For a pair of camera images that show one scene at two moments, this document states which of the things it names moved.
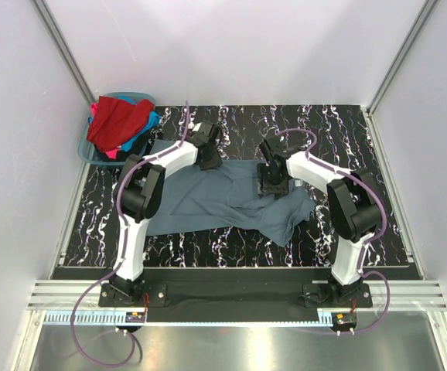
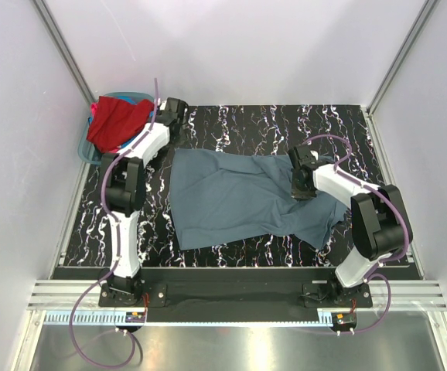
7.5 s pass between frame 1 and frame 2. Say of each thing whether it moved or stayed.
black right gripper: moved
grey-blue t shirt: moved
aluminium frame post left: stayed
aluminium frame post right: stayed
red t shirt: stayed
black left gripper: moved
